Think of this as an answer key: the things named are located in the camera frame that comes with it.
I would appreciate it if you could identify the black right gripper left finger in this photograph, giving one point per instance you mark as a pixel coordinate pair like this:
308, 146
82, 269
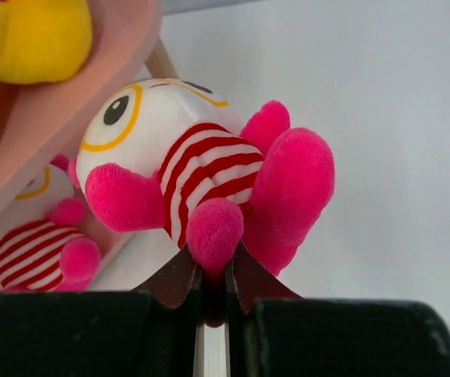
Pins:
149, 331

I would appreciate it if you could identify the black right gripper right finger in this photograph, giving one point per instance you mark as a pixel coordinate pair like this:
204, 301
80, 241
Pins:
272, 331

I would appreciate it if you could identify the pink white panda plush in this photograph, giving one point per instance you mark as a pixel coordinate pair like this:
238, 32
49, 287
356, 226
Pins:
41, 246

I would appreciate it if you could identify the pink white panda plush glasses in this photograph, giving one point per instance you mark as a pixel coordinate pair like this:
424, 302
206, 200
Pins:
169, 154

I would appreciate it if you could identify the yellow cat plush striped shirt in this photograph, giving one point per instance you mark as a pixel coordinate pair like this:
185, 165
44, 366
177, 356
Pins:
43, 41

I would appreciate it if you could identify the pink wooden three-tier shelf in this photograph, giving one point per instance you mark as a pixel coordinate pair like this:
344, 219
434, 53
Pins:
40, 121

